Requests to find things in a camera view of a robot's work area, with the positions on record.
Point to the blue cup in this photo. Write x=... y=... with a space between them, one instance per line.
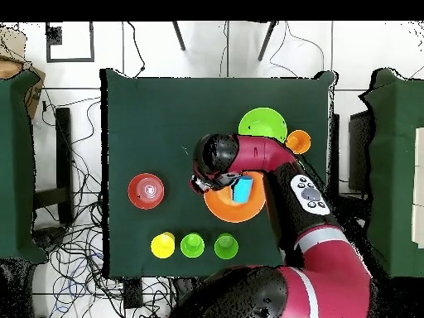
x=242 y=190

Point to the large orange bowl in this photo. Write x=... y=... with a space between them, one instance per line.
x=238 y=212

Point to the red bowl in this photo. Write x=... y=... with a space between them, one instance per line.
x=146 y=191

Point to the yellow cup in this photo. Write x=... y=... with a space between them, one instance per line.
x=162 y=246

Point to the large green bowl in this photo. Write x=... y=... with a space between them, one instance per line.
x=261 y=122

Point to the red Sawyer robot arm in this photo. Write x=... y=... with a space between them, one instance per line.
x=331 y=265

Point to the green cup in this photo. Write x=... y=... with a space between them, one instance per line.
x=226 y=248
x=192 y=246

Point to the dark green tablecloth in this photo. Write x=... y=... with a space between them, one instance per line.
x=165 y=109

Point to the orange cup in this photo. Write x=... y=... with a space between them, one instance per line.
x=298 y=142

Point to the black power box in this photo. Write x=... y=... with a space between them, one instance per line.
x=133 y=293

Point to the black floor stand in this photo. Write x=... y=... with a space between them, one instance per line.
x=335 y=149
x=63 y=149

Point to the dark tripod leg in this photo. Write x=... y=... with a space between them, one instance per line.
x=179 y=36
x=267 y=41

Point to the grey black device base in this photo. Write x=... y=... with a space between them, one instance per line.
x=49 y=237

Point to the green cloth side table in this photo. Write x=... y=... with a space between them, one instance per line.
x=16 y=165
x=394 y=198

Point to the cardboard box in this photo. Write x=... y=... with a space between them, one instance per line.
x=34 y=96

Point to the black square frame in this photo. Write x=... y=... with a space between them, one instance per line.
x=69 y=60

